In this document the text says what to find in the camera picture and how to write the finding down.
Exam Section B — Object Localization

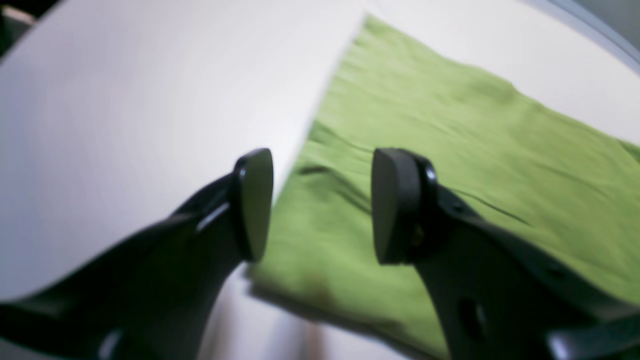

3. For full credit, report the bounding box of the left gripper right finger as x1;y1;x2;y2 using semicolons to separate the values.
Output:
371;148;640;360

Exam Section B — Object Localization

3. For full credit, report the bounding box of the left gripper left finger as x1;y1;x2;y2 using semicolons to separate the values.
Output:
0;148;274;360

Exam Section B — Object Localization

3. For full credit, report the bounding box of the green T-shirt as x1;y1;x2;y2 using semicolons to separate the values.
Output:
247;15;640;359

